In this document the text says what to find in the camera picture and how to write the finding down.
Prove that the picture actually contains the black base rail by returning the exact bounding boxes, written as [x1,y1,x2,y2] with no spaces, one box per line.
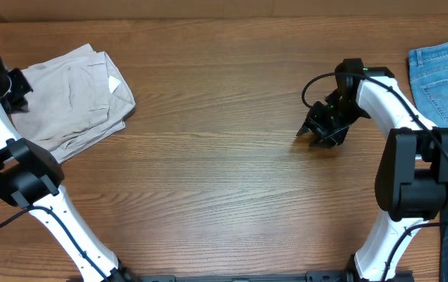
[129,269,415,282]

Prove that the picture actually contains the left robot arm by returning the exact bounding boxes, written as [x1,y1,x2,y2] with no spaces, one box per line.
[0,58,138,282]

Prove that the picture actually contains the beige shorts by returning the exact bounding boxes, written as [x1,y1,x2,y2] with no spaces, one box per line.
[12,44,135,163]

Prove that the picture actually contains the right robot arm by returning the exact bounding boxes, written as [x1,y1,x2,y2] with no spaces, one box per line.
[297,58,448,281]

